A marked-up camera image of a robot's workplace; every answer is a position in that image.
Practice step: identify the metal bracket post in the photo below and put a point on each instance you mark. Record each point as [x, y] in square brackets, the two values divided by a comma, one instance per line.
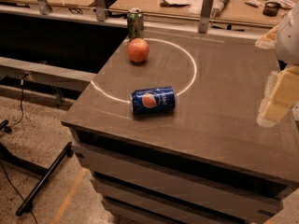
[44, 7]
[101, 13]
[207, 6]

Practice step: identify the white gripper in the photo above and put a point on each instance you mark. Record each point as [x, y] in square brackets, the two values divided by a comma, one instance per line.
[289, 40]

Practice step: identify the green soda can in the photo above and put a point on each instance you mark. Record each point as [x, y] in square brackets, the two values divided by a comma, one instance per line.
[135, 23]

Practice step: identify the metal bracket post right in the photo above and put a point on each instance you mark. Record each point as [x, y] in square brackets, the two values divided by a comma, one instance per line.
[207, 6]

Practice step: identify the red apple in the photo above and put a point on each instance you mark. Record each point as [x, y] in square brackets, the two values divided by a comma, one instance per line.
[138, 50]

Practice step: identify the blue pepsi can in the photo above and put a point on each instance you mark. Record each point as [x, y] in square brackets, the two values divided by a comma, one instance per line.
[153, 100]

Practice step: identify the black round cup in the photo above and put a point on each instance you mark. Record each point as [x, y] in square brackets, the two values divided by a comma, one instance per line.
[271, 9]

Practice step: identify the grey handheld tool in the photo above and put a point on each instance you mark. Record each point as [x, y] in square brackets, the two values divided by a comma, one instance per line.
[219, 7]

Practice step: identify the grey drawer cabinet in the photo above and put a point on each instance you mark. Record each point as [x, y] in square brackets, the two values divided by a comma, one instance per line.
[207, 161]

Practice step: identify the metal bracket post centre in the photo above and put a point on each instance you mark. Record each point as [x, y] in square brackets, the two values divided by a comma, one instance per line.
[101, 13]

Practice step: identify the black metal stand base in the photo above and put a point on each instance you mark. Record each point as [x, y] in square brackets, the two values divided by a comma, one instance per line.
[32, 159]

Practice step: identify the metal bracket post left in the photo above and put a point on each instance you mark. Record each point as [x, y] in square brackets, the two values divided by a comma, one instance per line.
[44, 7]

